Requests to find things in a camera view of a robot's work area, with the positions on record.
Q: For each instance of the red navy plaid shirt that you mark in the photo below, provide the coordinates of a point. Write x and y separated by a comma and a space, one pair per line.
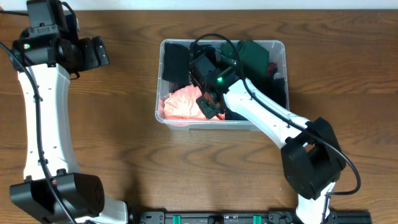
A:
272, 70

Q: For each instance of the pink garment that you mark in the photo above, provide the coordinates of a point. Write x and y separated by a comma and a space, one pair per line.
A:
182, 105

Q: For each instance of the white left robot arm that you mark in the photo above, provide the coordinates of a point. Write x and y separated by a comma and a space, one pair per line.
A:
54, 190

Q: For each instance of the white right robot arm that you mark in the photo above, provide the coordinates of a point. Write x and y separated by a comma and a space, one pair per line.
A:
311, 157

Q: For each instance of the black garment with tape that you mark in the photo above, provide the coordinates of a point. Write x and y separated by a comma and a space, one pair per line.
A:
176, 64

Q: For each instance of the clear plastic storage bin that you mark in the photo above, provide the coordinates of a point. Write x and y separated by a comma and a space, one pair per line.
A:
164, 88

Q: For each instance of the dark green garment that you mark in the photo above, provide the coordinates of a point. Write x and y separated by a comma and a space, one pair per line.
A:
254, 60

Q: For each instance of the navy garment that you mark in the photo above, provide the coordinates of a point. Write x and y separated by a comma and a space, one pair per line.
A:
274, 89

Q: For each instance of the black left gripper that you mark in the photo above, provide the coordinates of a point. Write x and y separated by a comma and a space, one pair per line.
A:
89, 60

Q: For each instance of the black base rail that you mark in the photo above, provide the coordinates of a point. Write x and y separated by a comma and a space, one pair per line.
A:
279, 217

